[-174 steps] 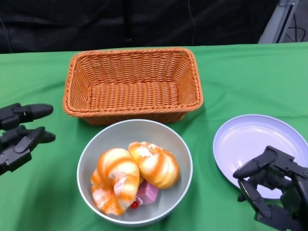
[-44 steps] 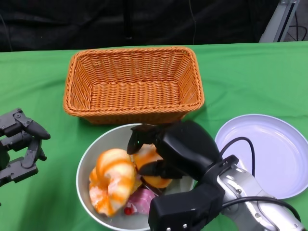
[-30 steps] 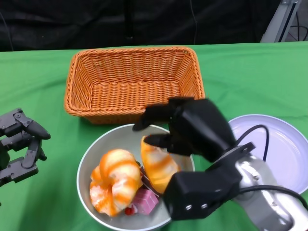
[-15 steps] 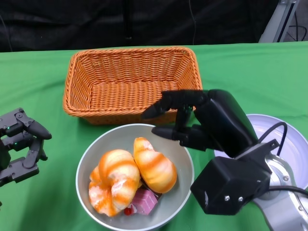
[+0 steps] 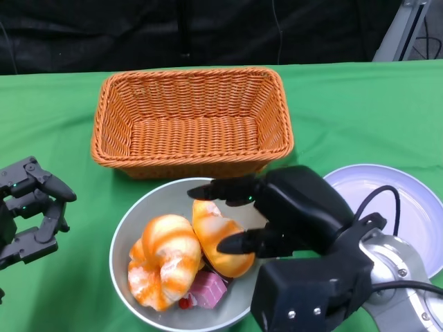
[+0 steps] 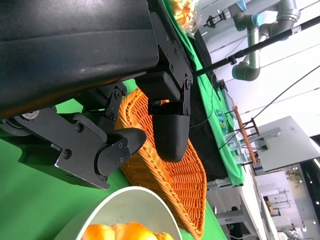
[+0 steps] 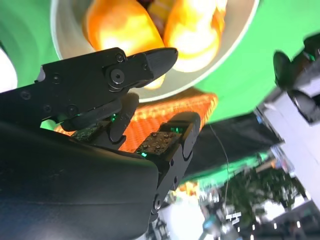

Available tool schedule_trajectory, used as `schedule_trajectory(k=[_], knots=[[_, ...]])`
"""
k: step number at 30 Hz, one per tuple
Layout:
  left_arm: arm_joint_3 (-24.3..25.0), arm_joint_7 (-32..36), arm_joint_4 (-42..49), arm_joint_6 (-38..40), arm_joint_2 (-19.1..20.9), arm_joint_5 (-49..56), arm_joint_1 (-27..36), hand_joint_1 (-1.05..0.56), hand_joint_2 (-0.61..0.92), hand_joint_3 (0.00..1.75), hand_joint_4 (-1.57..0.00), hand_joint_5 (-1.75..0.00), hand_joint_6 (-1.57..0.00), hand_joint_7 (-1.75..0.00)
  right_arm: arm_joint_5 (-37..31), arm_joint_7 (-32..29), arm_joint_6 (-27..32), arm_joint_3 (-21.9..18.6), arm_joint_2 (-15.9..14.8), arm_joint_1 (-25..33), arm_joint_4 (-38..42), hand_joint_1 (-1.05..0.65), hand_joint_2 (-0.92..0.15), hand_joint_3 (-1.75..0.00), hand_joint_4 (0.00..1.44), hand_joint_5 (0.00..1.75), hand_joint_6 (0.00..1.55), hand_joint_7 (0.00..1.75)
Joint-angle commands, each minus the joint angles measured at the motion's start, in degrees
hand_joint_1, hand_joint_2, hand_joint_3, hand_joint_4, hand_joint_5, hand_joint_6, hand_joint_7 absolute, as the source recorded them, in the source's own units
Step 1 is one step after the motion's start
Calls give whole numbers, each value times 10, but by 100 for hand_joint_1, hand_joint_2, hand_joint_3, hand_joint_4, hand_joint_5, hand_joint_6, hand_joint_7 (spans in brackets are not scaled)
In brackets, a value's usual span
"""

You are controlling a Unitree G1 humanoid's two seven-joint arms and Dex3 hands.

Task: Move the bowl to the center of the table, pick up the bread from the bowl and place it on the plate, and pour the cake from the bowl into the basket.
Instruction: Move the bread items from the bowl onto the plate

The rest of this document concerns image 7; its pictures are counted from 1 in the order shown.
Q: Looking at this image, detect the pale grey-green bowl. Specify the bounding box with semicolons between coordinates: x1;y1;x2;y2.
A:
49;0;261;104

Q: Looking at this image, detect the black backdrop cloth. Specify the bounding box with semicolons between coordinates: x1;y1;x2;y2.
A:
184;113;285;176

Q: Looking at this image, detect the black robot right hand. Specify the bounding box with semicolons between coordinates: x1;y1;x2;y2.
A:
0;46;202;240

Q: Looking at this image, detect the green leafy plant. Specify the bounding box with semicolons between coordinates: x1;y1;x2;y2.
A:
219;164;311;221

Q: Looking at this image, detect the orange wicker basket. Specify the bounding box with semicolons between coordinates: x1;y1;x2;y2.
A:
53;91;219;153

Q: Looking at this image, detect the pale lilac plate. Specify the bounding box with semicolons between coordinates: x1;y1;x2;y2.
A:
0;41;19;95

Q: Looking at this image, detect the green tablecloth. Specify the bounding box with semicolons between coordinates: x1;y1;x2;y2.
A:
0;0;320;131

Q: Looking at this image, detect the chocolate brown cake slice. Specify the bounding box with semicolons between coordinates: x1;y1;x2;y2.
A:
148;13;167;30

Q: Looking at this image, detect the green cloth with small print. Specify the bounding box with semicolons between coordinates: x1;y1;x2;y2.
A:
179;147;271;186

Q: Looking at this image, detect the twisted orange-striped bread ring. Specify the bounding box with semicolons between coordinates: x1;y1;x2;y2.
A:
163;0;228;74

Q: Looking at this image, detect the yellow and pink cake slice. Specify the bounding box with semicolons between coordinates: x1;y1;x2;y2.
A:
147;0;176;16

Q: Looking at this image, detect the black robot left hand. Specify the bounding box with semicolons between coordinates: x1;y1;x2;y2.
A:
273;33;320;124

